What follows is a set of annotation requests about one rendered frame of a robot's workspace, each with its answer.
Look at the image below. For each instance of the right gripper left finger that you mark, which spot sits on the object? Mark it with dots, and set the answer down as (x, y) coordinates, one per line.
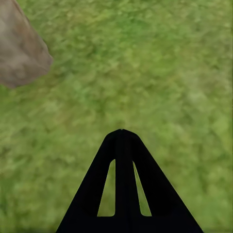
(82, 215)

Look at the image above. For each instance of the tree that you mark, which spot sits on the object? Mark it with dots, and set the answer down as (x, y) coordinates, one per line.
(24, 56)

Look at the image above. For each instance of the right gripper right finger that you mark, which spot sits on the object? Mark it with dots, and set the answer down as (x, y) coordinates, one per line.
(169, 213)

